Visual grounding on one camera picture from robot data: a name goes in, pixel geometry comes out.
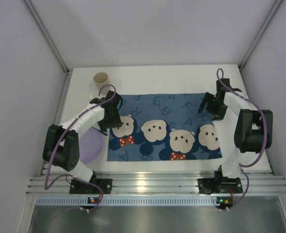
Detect blue cartoon bear placemat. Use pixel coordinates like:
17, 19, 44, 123
107, 93, 222, 162

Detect blue metal spoon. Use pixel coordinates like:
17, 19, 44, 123
93, 127, 108, 136

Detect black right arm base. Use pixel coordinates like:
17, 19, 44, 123
198, 167, 243, 195

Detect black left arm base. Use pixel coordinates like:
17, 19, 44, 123
69, 179, 113, 194

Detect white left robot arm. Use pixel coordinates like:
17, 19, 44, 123
42, 90, 123, 190

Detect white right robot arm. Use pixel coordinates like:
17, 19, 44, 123
198, 78, 273, 186

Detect purple plate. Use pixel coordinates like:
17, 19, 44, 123
79, 128, 103, 164

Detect beige cup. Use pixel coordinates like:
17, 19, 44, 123
93, 72, 109, 96

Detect aluminium front rail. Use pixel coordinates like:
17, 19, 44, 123
26, 172, 286, 196

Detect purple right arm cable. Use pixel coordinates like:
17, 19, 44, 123
217, 68, 267, 212

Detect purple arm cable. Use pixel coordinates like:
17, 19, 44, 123
217, 68, 267, 212
44, 84, 117, 212

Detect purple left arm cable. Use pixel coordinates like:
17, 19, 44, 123
44, 84, 117, 212

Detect perforated grey cable duct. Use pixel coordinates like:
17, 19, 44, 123
35, 196, 236, 207

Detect right aluminium frame post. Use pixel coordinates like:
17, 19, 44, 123
238, 0, 284, 73

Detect aluminium frame post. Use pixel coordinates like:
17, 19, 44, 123
22, 0, 69, 74
238, 0, 284, 73

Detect left aluminium frame post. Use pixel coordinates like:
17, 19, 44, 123
22, 0, 69, 74

